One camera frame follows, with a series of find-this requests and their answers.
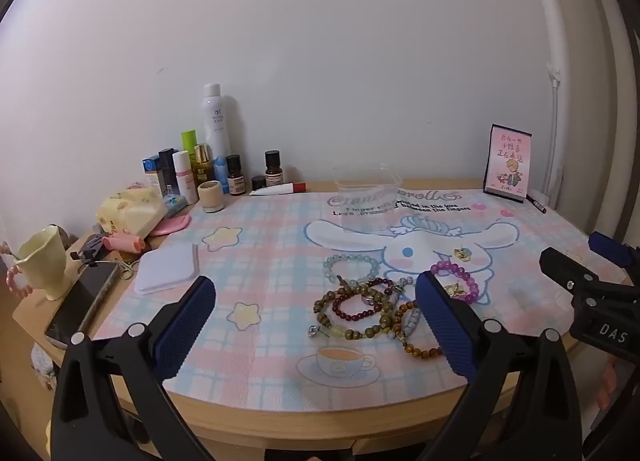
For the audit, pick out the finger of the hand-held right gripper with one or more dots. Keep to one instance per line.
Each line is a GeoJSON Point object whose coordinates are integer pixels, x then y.
{"type": "Point", "coordinates": [607, 245]}
{"type": "Point", "coordinates": [565, 268]}

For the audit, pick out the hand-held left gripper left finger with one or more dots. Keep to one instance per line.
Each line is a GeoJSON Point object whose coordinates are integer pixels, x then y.
{"type": "Point", "coordinates": [185, 326]}

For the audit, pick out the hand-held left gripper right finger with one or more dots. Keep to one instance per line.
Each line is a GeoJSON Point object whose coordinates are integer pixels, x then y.
{"type": "Point", "coordinates": [445, 326]}

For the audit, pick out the clear plastic container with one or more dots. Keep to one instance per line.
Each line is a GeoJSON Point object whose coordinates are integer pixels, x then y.
{"type": "Point", "coordinates": [370, 201]}

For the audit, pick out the person's right hand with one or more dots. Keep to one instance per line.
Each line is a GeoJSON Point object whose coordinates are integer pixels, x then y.
{"type": "Point", "coordinates": [609, 383]}

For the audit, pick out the black pen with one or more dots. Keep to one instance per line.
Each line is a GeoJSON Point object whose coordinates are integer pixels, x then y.
{"type": "Point", "coordinates": [537, 203]}

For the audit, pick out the small gold charm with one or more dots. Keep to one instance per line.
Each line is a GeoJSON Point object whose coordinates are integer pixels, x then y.
{"type": "Point", "coordinates": [462, 254]}

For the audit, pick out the small scissors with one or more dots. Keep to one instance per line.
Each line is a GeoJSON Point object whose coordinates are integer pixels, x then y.
{"type": "Point", "coordinates": [127, 268]}

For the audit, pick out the pink dish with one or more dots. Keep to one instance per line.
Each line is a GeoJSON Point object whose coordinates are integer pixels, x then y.
{"type": "Point", "coordinates": [172, 226]}

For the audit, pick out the pink rolled item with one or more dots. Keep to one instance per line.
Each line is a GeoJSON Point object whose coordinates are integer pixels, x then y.
{"type": "Point", "coordinates": [122, 242]}

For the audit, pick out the smartphone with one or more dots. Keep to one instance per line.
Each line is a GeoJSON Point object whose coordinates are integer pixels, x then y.
{"type": "Point", "coordinates": [82, 303]}

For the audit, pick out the pastel plaid cartoon mat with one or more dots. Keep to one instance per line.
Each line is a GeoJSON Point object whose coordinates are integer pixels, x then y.
{"type": "Point", "coordinates": [260, 251]}

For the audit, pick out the pink cartoon standing card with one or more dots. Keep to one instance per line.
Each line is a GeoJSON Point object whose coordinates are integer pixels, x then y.
{"type": "Point", "coordinates": [507, 163]}

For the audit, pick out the black clip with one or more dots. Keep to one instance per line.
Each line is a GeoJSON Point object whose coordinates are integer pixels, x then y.
{"type": "Point", "coordinates": [92, 246]}

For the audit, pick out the blue patterned packet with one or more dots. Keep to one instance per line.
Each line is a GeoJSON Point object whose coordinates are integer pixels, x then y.
{"type": "Point", "coordinates": [175, 203]}

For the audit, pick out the beige cylinder cup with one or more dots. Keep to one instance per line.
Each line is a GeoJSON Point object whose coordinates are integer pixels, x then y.
{"type": "Point", "coordinates": [209, 196]}

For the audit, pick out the white bottle pink label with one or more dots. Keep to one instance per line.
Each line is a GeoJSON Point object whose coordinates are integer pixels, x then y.
{"type": "Point", "coordinates": [184, 176]}

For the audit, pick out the pale yellow cup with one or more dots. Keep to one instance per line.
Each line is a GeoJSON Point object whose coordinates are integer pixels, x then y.
{"type": "Point", "coordinates": [45, 261]}

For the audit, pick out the blue cosmetics box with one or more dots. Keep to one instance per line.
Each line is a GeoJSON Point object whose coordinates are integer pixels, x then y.
{"type": "Point", "coordinates": [150, 173]}

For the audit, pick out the brown dropper bottle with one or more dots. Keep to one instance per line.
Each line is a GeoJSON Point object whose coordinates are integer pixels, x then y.
{"type": "Point", "coordinates": [234, 173]}

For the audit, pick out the dark cosmetics box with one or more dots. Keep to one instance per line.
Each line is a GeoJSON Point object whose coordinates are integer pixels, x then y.
{"type": "Point", "coordinates": [167, 166]}

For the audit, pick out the small dark jar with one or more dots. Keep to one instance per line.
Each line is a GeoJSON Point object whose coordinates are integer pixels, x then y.
{"type": "Point", "coordinates": [258, 182]}

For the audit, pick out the gold capped amber bottle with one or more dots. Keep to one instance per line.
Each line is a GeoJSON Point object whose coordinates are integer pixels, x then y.
{"type": "Point", "coordinates": [201, 163]}

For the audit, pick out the white tube red cap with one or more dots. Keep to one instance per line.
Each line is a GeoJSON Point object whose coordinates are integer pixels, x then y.
{"type": "Point", "coordinates": [277, 189]}

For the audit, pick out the brown glass bottle black cap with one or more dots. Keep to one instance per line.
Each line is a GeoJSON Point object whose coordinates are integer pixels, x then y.
{"type": "Point", "coordinates": [272, 168]}

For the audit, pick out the green tube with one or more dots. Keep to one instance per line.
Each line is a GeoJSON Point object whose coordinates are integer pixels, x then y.
{"type": "Point", "coordinates": [189, 141]}

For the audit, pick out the tall white spray bottle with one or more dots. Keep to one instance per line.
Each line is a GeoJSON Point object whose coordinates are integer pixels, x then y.
{"type": "Point", "coordinates": [217, 116]}

